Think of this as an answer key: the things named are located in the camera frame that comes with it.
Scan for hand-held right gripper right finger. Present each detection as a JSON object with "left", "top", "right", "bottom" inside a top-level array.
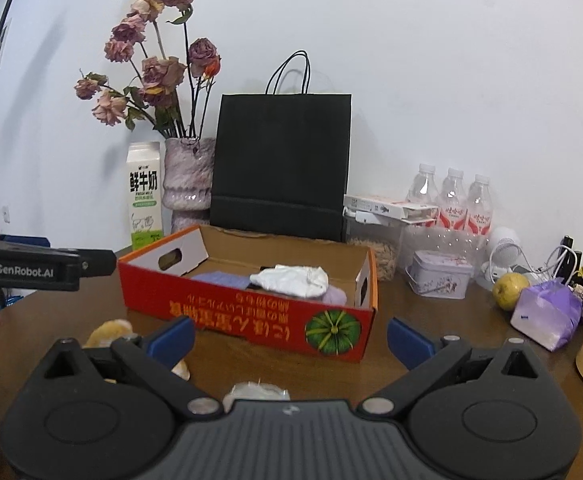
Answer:
[{"left": 360, "top": 316, "right": 541, "bottom": 417}]

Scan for black paper bag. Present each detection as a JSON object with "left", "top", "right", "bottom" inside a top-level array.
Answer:
[{"left": 209, "top": 50, "right": 352, "bottom": 243}]

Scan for small black bottle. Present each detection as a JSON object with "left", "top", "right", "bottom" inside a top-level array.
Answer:
[{"left": 559, "top": 235, "right": 583, "bottom": 281}]

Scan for purple drawstring pouch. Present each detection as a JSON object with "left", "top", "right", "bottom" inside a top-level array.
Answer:
[{"left": 190, "top": 270, "right": 257, "bottom": 290}]

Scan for orange cardboard box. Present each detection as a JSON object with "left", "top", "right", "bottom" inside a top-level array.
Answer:
[{"left": 118, "top": 224, "right": 378, "bottom": 365}]

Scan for purple fluffy headband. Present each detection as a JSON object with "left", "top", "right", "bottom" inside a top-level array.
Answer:
[{"left": 316, "top": 285, "right": 348, "bottom": 307}]

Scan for iridescent plastic ball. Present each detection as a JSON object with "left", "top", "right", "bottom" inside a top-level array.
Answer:
[{"left": 222, "top": 381, "right": 291, "bottom": 411}]

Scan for clear water bottle red label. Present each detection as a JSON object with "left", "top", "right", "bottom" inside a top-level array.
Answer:
[
  {"left": 466, "top": 174, "right": 495, "bottom": 236},
  {"left": 407, "top": 163, "right": 439, "bottom": 208},
  {"left": 439, "top": 167, "right": 467, "bottom": 231}
]

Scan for white yellow plush hamster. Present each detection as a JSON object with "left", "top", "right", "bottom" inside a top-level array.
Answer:
[{"left": 84, "top": 319, "right": 191, "bottom": 381}]

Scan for clear container of seeds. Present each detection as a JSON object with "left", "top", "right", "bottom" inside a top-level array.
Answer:
[{"left": 344, "top": 209, "right": 406, "bottom": 282}]

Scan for green apple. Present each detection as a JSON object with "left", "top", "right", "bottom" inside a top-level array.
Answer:
[{"left": 492, "top": 272, "right": 531, "bottom": 312}]

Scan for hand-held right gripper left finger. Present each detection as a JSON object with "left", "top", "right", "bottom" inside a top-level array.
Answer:
[{"left": 42, "top": 316, "right": 223, "bottom": 418}]

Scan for white green milk carton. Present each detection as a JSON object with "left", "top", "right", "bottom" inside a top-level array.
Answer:
[{"left": 125, "top": 141, "right": 164, "bottom": 252}]

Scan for white cloth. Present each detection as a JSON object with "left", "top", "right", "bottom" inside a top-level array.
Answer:
[{"left": 249, "top": 265, "right": 330, "bottom": 300}]

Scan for white cable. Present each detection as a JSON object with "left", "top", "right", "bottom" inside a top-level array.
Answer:
[{"left": 521, "top": 246, "right": 579, "bottom": 286}]

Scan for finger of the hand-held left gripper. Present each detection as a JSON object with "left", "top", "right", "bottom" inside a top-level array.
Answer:
[{"left": 51, "top": 246, "right": 118, "bottom": 278}]

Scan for small white fan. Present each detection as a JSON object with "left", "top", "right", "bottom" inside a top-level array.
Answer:
[{"left": 481, "top": 226, "right": 522, "bottom": 286}]

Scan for pink glass vase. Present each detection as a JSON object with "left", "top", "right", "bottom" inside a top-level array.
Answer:
[{"left": 164, "top": 136, "right": 217, "bottom": 233}]

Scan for purple plastic bag pack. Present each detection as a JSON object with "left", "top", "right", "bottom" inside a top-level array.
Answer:
[{"left": 510, "top": 280, "right": 583, "bottom": 352}]

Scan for printed tin box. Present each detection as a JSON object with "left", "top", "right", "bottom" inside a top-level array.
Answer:
[{"left": 405, "top": 250, "right": 475, "bottom": 301}]

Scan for white flat carton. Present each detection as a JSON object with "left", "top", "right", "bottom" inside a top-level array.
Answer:
[{"left": 344, "top": 193, "right": 439, "bottom": 223}]

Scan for dried pink roses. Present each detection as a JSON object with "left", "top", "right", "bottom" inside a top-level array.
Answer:
[{"left": 74, "top": 0, "right": 221, "bottom": 140}]

